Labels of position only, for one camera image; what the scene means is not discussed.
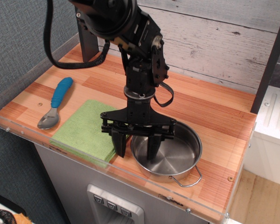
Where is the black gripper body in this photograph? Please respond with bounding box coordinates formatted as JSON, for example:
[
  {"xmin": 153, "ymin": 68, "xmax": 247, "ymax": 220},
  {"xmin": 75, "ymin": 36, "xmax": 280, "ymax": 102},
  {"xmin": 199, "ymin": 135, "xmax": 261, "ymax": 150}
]
[{"xmin": 100, "ymin": 98, "xmax": 177, "ymax": 140}]

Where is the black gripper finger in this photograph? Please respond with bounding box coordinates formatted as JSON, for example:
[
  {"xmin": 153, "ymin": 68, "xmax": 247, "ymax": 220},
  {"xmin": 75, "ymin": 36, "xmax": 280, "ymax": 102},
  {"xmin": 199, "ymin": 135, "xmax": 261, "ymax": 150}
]
[
  {"xmin": 111, "ymin": 129, "xmax": 127, "ymax": 158},
  {"xmin": 147, "ymin": 134, "xmax": 162, "ymax": 160}
]

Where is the silver metal pot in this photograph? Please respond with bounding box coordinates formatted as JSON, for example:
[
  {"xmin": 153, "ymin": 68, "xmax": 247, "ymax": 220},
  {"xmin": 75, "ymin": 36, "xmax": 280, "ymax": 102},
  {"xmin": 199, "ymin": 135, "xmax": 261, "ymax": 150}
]
[{"xmin": 131, "ymin": 121, "xmax": 203, "ymax": 188}]

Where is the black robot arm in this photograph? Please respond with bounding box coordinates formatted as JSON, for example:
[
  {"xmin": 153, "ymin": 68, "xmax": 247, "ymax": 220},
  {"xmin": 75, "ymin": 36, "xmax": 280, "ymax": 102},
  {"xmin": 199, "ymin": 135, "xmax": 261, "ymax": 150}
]
[{"xmin": 72, "ymin": 0, "xmax": 176, "ymax": 160}]

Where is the green folded cloth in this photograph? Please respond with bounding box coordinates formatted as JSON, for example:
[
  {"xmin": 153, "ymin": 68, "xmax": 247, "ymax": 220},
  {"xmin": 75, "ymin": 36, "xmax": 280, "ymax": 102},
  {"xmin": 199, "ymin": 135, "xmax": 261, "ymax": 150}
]
[{"xmin": 49, "ymin": 100, "xmax": 116, "ymax": 168}]

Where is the silver dispenser button panel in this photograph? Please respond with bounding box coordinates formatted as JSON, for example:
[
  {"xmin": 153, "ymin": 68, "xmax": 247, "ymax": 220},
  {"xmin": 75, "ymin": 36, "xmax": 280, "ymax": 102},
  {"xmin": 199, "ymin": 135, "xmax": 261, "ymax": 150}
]
[{"xmin": 87, "ymin": 184, "xmax": 145, "ymax": 224}]

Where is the white toy sink unit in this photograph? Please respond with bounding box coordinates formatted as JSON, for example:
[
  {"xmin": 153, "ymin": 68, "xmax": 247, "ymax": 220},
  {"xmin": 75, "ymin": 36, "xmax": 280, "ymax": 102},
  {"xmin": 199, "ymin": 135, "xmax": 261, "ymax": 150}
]
[{"xmin": 244, "ymin": 86, "xmax": 280, "ymax": 184}]

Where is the orange object at corner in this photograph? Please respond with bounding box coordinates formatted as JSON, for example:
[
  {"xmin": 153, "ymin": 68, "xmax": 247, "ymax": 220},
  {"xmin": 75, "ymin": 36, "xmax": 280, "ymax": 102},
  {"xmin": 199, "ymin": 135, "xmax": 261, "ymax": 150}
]
[{"xmin": 13, "ymin": 213, "xmax": 33, "ymax": 224}]

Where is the clear acrylic guard rail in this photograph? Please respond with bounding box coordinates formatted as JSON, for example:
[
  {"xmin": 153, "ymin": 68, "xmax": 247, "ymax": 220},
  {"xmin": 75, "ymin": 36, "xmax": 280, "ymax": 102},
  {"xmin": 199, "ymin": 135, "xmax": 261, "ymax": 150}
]
[{"xmin": 0, "ymin": 37, "xmax": 257, "ymax": 224}]

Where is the blue handled metal spoon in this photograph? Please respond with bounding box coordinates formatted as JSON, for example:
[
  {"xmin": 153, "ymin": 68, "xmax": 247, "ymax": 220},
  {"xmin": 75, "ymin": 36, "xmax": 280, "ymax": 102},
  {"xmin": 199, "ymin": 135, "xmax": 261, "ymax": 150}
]
[{"xmin": 37, "ymin": 77, "xmax": 73, "ymax": 130}]

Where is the black braided cable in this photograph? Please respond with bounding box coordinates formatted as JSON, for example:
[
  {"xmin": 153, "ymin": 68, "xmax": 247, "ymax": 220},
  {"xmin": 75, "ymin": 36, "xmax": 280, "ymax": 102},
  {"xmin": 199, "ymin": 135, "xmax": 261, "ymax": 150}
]
[{"xmin": 43, "ymin": 0, "xmax": 111, "ymax": 70}]

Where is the dark grey right post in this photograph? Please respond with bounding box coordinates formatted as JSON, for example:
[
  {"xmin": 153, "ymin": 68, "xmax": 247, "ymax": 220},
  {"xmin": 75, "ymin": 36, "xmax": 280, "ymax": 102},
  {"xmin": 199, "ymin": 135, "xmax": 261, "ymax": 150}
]
[{"xmin": 250, "ymin": 28, "xmax": 280, "ymax": 114}]

